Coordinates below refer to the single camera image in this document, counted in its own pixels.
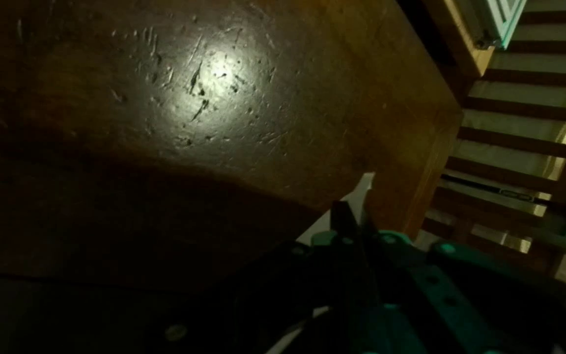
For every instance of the wooden slatted railing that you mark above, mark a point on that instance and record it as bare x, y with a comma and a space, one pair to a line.
524, 150

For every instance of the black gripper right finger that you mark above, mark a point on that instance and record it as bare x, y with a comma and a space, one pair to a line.
375, 276

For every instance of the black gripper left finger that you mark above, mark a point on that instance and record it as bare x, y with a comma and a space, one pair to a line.
345, 262

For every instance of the dark wooden secretary desk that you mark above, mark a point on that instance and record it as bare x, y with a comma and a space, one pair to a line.
196, 130

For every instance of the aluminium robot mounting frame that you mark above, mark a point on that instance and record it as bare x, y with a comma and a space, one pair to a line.
505, 20

